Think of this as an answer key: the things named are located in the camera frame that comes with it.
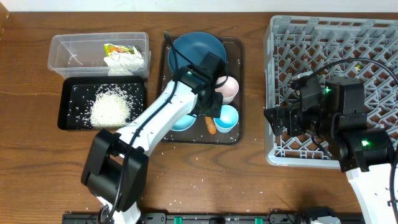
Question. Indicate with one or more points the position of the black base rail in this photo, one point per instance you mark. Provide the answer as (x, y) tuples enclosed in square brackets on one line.
[(278, 216)]

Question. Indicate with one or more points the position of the light blue plastic cup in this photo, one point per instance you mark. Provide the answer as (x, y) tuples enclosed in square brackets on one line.
[(228, 119)]

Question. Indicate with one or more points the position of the black rectangular tray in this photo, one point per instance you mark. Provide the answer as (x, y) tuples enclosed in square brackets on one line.
[(70, 82)]

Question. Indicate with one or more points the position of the dark brown serving tray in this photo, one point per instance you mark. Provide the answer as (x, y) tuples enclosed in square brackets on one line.
[(198, 132)]

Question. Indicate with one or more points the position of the yellow green snack wrapper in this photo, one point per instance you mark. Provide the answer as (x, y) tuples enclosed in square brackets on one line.
[(111, 48)]

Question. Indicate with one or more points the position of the clear plastic waste bin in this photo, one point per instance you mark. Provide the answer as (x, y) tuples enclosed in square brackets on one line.
[(82, 55)]

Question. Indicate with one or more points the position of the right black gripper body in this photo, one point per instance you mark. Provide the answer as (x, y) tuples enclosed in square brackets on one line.
[(280, 121)]

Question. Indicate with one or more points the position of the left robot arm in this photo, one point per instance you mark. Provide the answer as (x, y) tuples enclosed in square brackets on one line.
[(116, 167)]

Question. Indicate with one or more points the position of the grey dishwasher rack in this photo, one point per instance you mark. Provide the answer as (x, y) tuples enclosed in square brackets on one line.
[(295, 44)]

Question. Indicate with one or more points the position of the white rice pile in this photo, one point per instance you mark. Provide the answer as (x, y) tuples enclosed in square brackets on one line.
[(104, 105)]

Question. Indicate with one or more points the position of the light blue bowl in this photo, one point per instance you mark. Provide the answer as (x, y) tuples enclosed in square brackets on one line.
[(184, 123)]

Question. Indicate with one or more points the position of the pink plastic cup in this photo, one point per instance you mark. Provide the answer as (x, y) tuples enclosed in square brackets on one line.
[(229, 88)]

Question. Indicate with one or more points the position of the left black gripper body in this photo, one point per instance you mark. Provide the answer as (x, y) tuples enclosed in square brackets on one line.
[(212, 109)]

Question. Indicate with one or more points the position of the white tissue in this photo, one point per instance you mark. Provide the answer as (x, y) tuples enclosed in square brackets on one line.
[(123, 63)]

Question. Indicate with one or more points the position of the dark blue plate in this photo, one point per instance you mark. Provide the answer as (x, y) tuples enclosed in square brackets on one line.
[(195, 47)]

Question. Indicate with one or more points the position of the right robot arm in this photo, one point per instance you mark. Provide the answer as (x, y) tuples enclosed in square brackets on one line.
[(335, 112)]

